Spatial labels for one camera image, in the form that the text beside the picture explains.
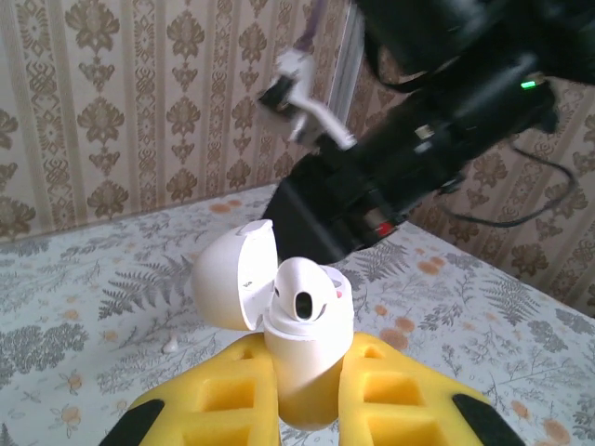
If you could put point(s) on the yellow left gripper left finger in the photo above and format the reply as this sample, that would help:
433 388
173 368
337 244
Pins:
223 395

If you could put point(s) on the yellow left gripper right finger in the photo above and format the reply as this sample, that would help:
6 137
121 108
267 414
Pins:
395 395

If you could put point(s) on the white earbud charging case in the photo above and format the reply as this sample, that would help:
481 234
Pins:
302 367

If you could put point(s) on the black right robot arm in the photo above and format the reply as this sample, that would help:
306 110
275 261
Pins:
441 51

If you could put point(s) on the black camera box white mount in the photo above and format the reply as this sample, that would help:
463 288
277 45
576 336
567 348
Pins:
302 97

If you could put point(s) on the grey metal frame post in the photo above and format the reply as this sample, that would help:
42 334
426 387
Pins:
348 69

